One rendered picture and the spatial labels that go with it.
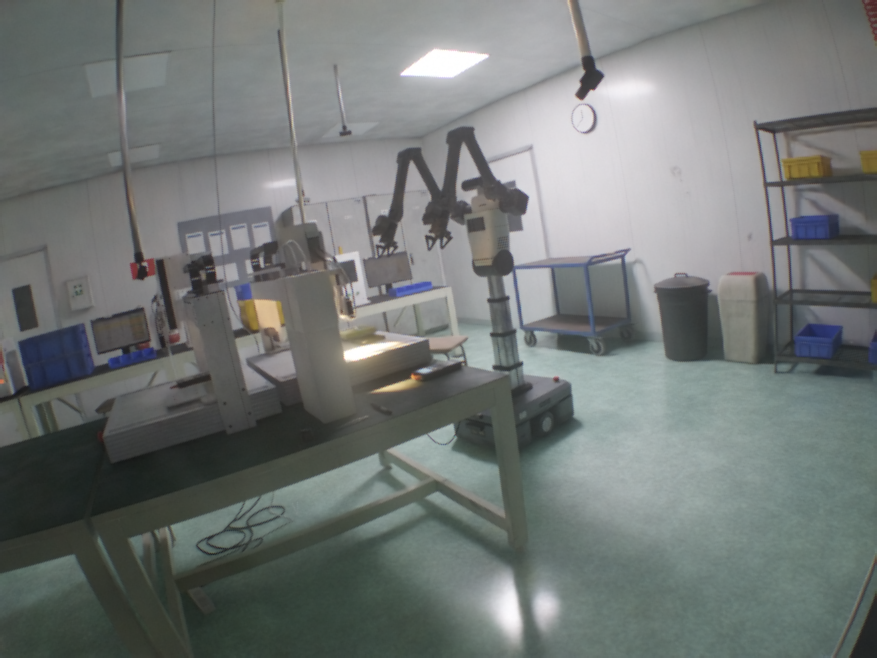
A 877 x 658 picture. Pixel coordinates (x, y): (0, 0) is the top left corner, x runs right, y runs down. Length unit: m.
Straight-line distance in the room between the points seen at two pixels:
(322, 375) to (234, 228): 4.76
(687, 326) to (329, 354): 3.13
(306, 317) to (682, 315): 3.17
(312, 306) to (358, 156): 5.45
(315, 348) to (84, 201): 5.02
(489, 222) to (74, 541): 2.45
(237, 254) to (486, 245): 3.94
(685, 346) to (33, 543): 4.14
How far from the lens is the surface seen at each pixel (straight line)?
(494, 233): 2.80
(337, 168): 6.71
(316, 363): 1.53
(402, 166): 2.85
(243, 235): 6.20
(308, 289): 1.51
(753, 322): 3.97
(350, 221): 6.16
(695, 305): 4.09
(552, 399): 2.99
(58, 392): 4.39
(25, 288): 6.28
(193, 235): 6.12
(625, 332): 4.90
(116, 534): 1.45
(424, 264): 6.59
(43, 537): 1.49
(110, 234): 6.15
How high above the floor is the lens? 1.25
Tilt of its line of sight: 10 degrees down
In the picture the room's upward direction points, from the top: 10 degrees counter-clockwise
